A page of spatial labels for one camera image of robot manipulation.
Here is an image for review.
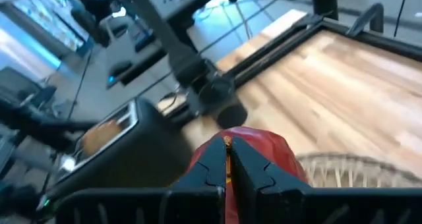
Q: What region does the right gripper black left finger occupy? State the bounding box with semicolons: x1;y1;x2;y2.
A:
55;136;228;224

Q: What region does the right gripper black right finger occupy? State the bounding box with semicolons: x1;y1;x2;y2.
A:
230;136;422;224

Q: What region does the red yellow apple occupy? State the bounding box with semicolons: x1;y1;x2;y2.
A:
186;126;309;224

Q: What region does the round woven placemat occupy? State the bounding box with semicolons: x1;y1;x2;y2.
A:
296;151;422;188

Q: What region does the black silver toaster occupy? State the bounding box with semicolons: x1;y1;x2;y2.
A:
42;97;196;204

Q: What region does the brown toast slice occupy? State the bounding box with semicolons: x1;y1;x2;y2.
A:
80;119;125;156

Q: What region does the black mug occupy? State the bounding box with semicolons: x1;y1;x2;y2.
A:
216;103;249;130

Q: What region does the black stand leg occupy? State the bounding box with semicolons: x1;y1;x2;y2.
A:
309;0;340;20

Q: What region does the person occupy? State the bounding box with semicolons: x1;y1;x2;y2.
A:
73;0;113;22

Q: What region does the black metal table frame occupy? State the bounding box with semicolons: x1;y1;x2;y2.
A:
224;1;422;90

